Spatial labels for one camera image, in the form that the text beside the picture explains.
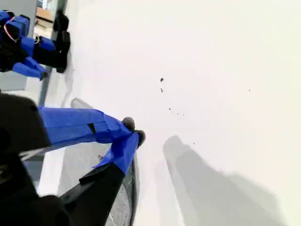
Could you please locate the grey white-striped towel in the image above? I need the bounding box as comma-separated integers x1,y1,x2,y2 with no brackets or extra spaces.
56,97,140,226

